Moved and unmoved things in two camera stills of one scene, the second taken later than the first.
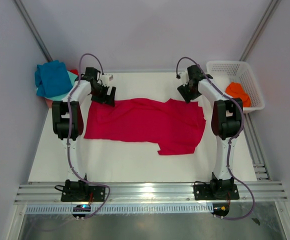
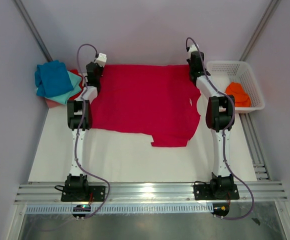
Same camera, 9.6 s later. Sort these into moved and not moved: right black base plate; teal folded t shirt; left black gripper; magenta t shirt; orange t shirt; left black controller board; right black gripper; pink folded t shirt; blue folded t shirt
Moved: right black gripper; left black gripper; magenta t shirt
Not moved: right black base plate; pink folded t shirt; teal folded t shirt; blue folded t shirt; orange t shirt; left black controller board
